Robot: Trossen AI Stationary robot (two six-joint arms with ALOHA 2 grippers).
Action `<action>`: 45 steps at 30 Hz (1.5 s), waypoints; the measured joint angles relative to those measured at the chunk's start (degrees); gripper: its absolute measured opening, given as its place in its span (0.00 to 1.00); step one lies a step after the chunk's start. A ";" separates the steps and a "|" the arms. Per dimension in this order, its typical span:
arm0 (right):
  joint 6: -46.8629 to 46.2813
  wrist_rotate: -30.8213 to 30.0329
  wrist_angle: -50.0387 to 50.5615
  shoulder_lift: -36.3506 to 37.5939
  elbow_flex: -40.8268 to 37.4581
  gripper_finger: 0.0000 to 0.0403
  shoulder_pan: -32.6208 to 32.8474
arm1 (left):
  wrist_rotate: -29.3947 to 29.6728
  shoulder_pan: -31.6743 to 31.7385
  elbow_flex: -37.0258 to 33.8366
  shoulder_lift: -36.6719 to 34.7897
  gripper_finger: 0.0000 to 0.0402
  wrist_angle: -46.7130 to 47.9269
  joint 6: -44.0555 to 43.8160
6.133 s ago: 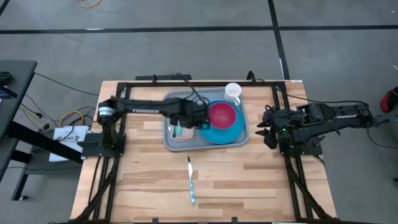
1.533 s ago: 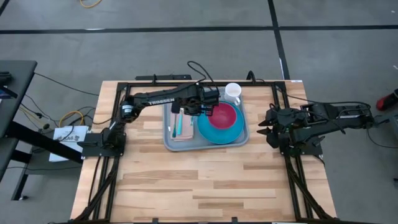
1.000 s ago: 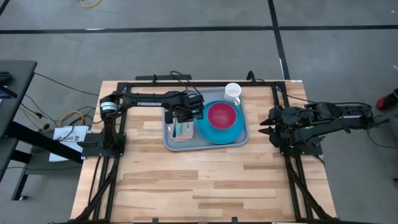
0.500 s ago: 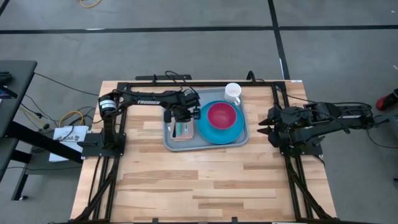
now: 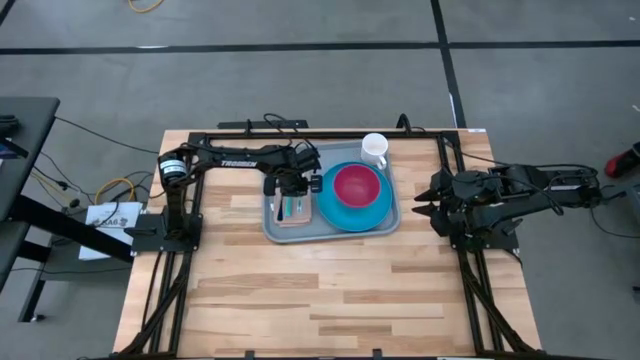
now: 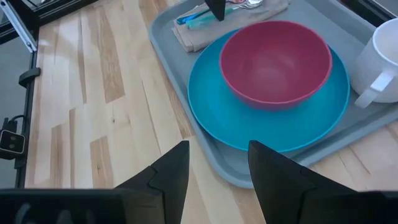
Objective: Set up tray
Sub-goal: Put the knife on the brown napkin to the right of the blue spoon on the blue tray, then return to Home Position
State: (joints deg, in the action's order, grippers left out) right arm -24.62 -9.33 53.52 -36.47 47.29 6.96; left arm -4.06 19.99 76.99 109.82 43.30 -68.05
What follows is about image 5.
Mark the grey plastic tray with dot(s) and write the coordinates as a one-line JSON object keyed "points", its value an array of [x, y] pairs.
{"points": [[330, 236]]}

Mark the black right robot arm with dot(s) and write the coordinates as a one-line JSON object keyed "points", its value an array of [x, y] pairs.
{"points": [[525, 200]]}

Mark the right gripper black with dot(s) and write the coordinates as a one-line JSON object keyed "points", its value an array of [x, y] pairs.
{"points": [[452, 205]]}

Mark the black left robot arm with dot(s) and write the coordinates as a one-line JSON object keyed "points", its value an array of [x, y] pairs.
{"points": [[235, 161]]}

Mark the blue plastic plate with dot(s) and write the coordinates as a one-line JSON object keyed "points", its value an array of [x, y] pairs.
{"points": [[355, 220]]}

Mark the black metal frame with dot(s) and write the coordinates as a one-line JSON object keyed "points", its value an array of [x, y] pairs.
{"points": [[425, 135]]}

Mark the white printed paper sheet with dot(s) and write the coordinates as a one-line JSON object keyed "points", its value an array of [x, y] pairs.
{"points": [[105, 235]]}

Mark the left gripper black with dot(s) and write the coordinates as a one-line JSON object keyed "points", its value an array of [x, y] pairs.
{"points": [[295, 184]]}

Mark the black desk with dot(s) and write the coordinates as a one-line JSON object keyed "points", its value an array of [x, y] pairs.
{"points": [[25, 150]]}

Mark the magenta plastic bowl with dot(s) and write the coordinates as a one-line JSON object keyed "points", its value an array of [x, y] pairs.
{"points": [[356, 186]]}

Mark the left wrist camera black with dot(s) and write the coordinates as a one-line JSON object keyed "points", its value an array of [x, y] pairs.
{"points": [[307, 160]]}

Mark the black power strip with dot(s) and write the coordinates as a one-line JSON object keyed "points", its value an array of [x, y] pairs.
{"points": [[240, 124]]}

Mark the red and black shoe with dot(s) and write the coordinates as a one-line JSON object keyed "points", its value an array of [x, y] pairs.
{"points": [[620, 162]]}

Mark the white mug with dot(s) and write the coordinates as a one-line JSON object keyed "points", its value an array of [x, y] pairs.
{"points": [[374, 147]]}

